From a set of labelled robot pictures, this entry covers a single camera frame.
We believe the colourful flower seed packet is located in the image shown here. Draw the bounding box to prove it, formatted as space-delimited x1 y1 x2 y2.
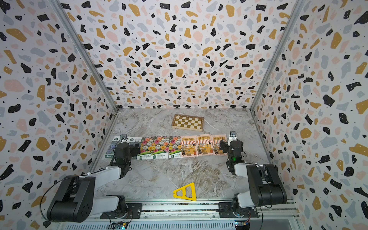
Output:
168 136 184 159
149 136 171 159
136 137 156 160

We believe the lavender seed packet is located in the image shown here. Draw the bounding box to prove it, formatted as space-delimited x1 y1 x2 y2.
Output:
104 136 121 158
126 137 142 146

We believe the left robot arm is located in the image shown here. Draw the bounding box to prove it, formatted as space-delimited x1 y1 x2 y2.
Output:
41 141 140 223

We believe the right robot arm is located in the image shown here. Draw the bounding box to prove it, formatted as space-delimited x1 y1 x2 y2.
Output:
219 140 287 217

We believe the wooden chessboard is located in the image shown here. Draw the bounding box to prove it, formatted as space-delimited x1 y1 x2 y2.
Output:
171 114 204 131

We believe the yellow triangular plastic tool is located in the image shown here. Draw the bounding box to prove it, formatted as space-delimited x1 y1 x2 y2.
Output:
173 183 197 201

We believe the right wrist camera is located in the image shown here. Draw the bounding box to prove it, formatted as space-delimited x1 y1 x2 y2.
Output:
228 131 237 146

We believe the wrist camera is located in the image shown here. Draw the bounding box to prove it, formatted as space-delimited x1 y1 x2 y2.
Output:
228 131 237 146
120 134 127 143

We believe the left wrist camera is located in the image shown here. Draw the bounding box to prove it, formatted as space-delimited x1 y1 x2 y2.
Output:
120 134 127 143

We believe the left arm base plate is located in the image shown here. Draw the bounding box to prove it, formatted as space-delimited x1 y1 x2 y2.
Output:
100 203 143 221

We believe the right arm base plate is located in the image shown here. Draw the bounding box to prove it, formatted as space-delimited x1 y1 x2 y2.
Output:
217 202 259 218

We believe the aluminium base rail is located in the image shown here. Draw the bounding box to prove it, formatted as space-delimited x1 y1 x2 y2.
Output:
54 199 305 230

